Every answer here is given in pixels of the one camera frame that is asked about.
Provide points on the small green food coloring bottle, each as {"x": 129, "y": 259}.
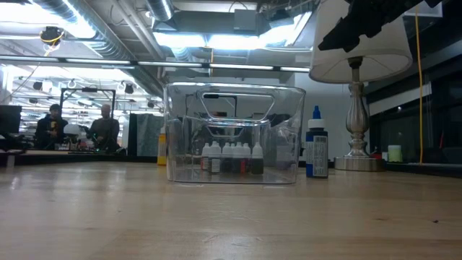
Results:
{"x": 257, "y": 160}

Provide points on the silver table lamp white shade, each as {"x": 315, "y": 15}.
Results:
{"x": 382, "y": 54}

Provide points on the clear plastic bin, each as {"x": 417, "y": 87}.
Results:
{"x": 180, "y": 101}

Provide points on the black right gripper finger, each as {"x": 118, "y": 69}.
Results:
{"x": 326, "y": 43}
{"x": 344, "y": 27}

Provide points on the narrow silver spiral air duct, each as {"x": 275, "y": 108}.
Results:
{"x": 160, "y": 9}

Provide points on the long ceiling light bar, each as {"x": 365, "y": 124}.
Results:
{"x": 169, "y": 64}

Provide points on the grey ceiling box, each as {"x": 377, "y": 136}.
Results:
{"x": 245, "y": 20}

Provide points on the large blue food coloring bottle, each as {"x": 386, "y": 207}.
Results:
{"x": 317, "y": 151}

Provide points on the black background rig frame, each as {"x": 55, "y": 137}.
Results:
{"x": 90, "y": 89}

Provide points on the dark grey partition panel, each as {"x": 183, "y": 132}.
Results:
{"x": 144, "y": 137}

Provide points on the person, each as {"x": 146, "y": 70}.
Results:
{"x": 104, "y": 128}
{"x": 50, "y": 126}

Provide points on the black monitor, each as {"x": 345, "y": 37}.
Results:
{"x": 9, "y": 119}

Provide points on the white dome object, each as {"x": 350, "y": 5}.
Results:
{"x": 72, "y": 129}

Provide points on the large yellow food coloring bottle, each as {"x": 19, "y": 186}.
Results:
{"x": 161, "y": 150}

